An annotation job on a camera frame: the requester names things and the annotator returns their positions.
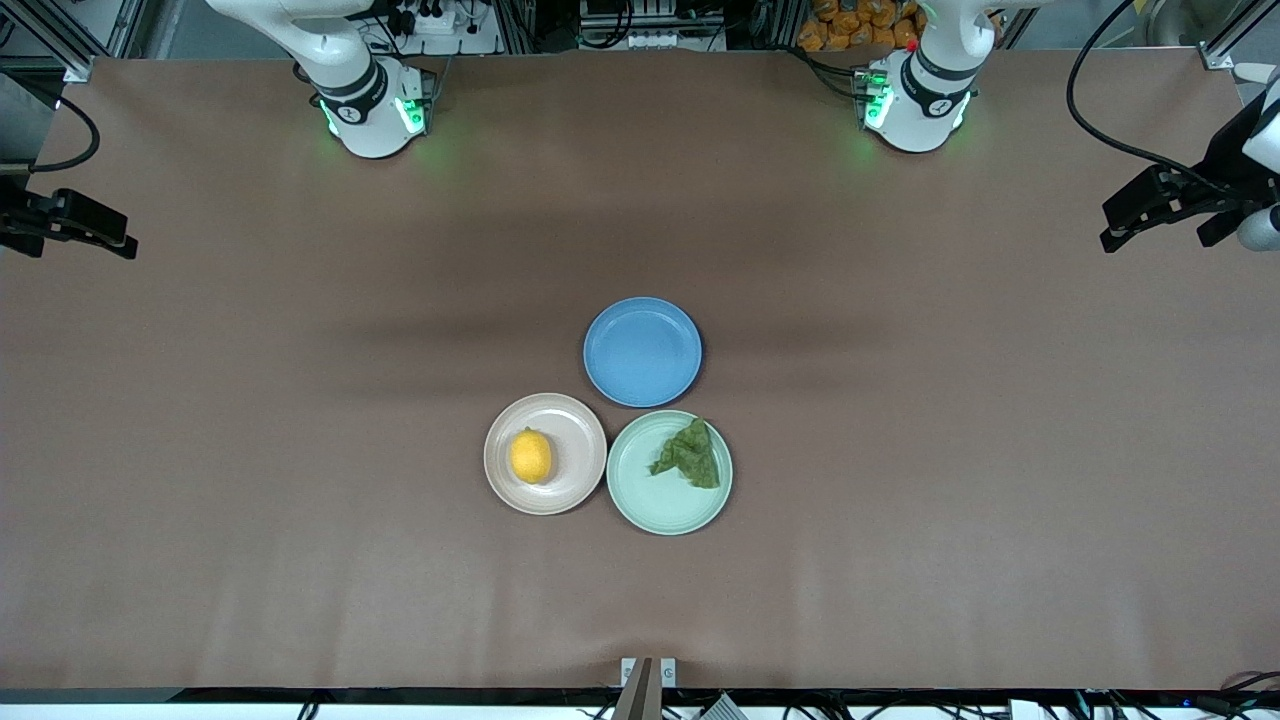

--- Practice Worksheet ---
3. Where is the yellow lemon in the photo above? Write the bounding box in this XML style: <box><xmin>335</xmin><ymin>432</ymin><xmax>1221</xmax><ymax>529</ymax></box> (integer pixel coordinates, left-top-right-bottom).
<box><xmin>510</xmin><ymin>428</ymin><xmax>554</xmax><ymax>486</ymax></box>

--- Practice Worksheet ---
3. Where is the green lettuce leaf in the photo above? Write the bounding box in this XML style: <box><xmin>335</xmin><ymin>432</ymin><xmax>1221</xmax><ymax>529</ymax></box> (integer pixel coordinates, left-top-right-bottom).
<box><xmin>648</xmin><ymin>417</ymin><xmax>722</xmax><ymax>490</ymax></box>

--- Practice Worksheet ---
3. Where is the bag of orange fruit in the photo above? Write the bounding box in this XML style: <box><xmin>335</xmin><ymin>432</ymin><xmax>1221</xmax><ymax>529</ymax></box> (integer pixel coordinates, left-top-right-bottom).
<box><xmin>797</xmin><ymin>0</ymin><xmax>923</xmax><ymax>53</ymax></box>

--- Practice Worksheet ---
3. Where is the white power strip with plugs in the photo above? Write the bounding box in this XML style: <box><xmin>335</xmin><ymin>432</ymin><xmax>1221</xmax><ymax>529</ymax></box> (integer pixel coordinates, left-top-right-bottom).
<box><xmin>385</xmin><ymin>0</ymin><xmax>471</xmax><ymax>39</ymax></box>

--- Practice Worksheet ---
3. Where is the beige plate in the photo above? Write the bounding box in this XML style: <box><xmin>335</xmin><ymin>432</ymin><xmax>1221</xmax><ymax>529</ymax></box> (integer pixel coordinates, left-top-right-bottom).
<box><xmin>483</xmin><ymin>392</ymin><xmax>608</xmax><ymax>516</ymax></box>

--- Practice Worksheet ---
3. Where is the blue plate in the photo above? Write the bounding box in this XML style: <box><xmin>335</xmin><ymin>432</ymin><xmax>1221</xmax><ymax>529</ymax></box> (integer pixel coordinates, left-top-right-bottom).
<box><xmin>583</xmin><ymin>297</ymin><xmax>703</xmax><ymax>409</ymax></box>

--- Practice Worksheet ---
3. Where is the light green plate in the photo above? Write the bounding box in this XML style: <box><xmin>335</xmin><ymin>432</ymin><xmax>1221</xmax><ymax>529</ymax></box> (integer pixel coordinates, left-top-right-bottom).
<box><xmin>606</xmin><ymin>409</ymin><xmax>734</xmax><ymax>537</ymax></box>

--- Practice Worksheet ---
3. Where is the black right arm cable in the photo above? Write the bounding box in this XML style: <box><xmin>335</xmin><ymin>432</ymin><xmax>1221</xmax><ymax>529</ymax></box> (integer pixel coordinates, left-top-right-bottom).
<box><xmin>28</xmin><ymin>93</ymin><xmax>102</xmax><ymax>174</ymax></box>

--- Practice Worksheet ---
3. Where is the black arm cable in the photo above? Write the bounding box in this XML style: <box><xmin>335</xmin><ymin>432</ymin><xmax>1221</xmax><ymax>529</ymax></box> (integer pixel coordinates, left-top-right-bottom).
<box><xmin>1066</xmin><ymin>0</ymin><xmax>1216</xmax><ymax>191</ymax></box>
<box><xmin>28</xmin><ymin>93</ymin><xmax>102</xmax><ymax>174</ymax></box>

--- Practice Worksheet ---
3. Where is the aluminium frame strut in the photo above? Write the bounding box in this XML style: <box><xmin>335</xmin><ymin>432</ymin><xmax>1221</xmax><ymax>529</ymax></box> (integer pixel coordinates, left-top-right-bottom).
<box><xmin>1200</xmin><ymin>0</ymin><xmax>1280</xmax><ymax>71</ymax></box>
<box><xmin>0</xmin><ymin>0</ymin><xmax>96</xmax><ymax>83</ymax></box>

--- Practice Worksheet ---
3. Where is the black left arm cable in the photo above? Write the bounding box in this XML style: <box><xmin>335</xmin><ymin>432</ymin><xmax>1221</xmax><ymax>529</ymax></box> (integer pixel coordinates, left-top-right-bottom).
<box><xmin>1066</xmin><ymin>0</ymin><xmax>1216</xmax><ymax>191</ymax></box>

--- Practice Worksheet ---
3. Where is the aluminium frame post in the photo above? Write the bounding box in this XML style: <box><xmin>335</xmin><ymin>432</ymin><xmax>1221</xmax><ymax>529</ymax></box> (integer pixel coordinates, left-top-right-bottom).
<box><xmin>765</xmin><ymin>0</ymin><xmax>807</xmax><ymax>51</ymax></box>
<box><xmin>495</xmin><ymin>0</ymin><xmax>533</xmax><ymax>56</ymax></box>

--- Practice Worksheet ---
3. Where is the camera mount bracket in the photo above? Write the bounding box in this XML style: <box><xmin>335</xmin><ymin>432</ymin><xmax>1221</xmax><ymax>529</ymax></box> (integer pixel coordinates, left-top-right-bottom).
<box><xmin>612</xmin><ymin>657</ymin><xmax>677</xmax><ymax>720</ymax></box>

